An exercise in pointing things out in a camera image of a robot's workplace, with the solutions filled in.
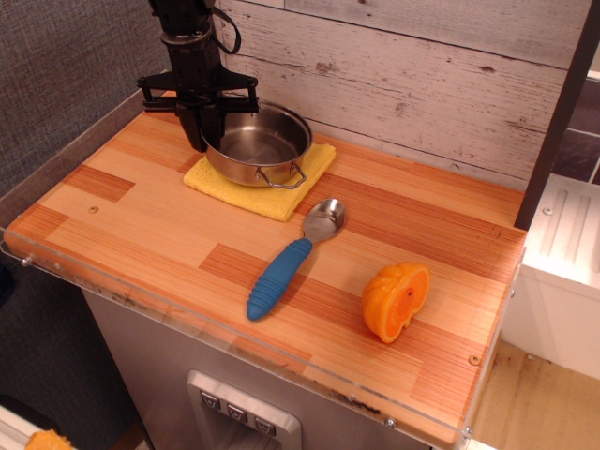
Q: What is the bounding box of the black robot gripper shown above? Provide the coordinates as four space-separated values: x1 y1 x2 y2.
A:
137 33 259 153

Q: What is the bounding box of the stainless steel pot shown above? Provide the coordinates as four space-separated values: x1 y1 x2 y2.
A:
206 102 313 189

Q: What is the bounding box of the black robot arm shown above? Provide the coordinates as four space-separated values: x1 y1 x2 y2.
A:
137 1 260 152

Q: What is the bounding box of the yellow folded cloth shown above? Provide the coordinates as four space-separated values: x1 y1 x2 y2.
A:
183 143 337 221

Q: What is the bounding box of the clear acrylic left guard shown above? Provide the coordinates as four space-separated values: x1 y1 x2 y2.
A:
1 88 143 228

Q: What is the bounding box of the grey metal cabinet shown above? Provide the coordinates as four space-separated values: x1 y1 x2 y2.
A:
84 292 426 449

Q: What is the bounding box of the orange plastic pumpkin half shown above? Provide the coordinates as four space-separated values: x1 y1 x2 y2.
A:
361 262 430 344

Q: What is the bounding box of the silver control panel with buttons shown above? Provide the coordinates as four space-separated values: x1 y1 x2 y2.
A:
187 370 303 449

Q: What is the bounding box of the orange toy bottom left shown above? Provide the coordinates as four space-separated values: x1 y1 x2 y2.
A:
1 430 74 450

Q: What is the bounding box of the dark left vertical post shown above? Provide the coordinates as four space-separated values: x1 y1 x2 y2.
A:
156 0 221 94

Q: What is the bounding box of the dark vertical post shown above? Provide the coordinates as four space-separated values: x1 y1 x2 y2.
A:
514 0 599 231
156 0 221 94

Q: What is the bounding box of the blue handled metal spoon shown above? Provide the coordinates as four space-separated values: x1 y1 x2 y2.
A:
247 198 345 321

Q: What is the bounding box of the dark right vertical post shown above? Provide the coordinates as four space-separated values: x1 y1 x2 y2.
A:
514 0 599 231

